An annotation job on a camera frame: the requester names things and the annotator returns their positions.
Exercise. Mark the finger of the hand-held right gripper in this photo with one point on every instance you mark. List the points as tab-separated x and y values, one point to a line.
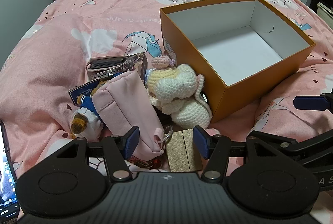
309	103
275	140

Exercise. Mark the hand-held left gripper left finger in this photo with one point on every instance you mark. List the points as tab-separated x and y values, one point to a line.
131	142

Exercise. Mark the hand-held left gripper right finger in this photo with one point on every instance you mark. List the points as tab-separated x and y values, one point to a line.
201	142

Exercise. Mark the gold gift box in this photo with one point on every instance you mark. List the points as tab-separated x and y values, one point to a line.
179	151

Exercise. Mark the pink fabric pouch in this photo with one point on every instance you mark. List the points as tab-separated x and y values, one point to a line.
124	104

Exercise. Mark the bear plush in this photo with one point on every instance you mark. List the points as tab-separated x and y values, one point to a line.
85	119

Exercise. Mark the cream crochet doll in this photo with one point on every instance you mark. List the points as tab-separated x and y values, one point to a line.
171	88

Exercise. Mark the orange cardboard box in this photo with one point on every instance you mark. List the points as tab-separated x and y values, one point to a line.
197	75

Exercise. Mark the brown printed box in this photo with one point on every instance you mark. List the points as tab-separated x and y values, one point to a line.
139	65

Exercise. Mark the pink wallet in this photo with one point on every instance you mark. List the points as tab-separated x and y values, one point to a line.
104	62

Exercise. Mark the small pink crochet toy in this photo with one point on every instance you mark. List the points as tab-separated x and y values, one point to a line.
161	62

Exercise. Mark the smartphone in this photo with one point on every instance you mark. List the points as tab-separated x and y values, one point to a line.
6	174

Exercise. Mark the pink printed blanket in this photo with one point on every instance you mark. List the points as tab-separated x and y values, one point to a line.
104	5

